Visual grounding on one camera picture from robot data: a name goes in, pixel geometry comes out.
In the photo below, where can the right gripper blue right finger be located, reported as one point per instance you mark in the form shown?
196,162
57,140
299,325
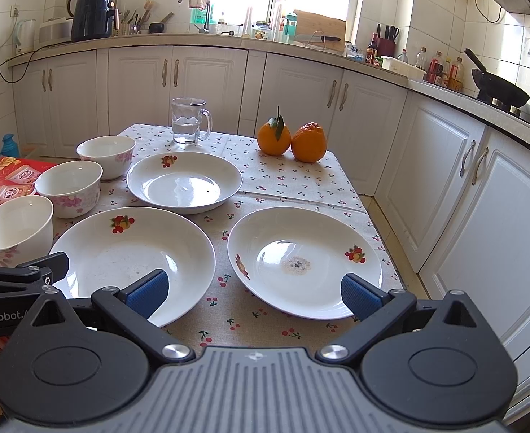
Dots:
380,314

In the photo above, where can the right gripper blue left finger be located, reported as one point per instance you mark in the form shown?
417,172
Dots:
127,311

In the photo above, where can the white floral bowl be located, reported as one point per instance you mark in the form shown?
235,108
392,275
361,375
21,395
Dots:
26,229
113,153
73,187

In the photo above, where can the white plate with stain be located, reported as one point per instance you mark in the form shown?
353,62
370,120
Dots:
294,260

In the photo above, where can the white kitchen cabinets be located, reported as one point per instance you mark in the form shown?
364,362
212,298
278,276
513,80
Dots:
444,178

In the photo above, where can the kitchen faucet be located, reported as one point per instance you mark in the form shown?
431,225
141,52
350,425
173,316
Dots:
201,14

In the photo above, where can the red snack box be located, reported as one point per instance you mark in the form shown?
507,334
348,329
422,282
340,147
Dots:
18,176

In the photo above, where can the teal thermos bottle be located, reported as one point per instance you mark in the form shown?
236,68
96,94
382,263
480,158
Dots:
9,147

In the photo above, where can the cherry print tablecloth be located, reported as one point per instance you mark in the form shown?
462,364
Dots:
228,313

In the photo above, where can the bumpy orange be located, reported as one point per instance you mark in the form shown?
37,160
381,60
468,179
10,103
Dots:
308,144

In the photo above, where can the glass water mug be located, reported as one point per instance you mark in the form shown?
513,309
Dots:
190,121

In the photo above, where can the orange with leaf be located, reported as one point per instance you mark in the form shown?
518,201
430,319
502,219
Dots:
274,137

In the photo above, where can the black wok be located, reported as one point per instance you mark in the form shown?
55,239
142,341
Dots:
492,86

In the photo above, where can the red knife block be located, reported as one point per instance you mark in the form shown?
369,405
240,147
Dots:
386,41

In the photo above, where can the white electric kettle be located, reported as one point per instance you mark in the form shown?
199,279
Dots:
24,34

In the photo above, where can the black air fryer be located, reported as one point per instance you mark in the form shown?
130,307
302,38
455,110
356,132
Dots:
92,19

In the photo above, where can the wooden cutting board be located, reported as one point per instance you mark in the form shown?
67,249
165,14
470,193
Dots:
318,30

